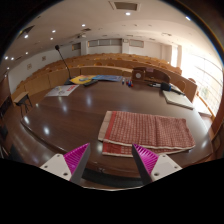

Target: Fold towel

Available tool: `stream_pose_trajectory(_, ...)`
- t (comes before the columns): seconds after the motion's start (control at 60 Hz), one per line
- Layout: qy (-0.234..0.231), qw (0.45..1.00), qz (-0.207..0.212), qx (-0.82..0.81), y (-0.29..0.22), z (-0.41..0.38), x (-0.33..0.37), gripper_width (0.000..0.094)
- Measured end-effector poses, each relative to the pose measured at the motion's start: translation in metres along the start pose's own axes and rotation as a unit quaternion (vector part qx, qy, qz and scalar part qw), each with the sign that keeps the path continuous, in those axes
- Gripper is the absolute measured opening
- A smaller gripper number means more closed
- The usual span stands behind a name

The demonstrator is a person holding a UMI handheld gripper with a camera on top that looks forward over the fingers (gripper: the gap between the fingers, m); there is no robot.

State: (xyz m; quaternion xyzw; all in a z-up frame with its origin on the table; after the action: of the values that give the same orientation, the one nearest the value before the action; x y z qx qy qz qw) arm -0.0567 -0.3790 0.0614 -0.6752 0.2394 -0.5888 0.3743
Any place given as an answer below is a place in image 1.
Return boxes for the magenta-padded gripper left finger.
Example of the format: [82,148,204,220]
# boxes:
[39,142,92,185]

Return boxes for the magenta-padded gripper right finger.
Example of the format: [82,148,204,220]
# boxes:
[131,143,183,185]

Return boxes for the red checked towel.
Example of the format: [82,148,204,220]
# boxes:
[97,110,197,158]

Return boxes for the white flat board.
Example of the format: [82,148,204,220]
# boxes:
[162,89,195,110]

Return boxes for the white sheet with red print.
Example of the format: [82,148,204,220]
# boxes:
[44,84,80,98]

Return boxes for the small side desk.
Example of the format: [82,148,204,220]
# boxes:
[12,91,34,118]

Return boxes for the wooden chair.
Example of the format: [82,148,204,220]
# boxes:
[174,79,188,94]

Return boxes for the black gooseneck microphone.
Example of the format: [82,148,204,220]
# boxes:
[54,44,76,85]

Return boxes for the black remote control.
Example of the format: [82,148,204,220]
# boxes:
[83,79,100,88]

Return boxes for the yellow printed sheet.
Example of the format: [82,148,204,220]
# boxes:
[69,74,98,85]

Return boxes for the wooden desk organizer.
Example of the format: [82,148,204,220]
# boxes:
[131,66,172,85]

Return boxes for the large window with railing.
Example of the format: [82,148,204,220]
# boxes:
[181,49,223,116]

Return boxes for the wooden lecture bench rows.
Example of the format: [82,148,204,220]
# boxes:
[11,53,198,103]

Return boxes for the ceiling spot lights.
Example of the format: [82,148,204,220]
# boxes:
[3,11,193,63]

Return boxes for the ceiling air vent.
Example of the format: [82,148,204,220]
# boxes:
[108,0,141,12]

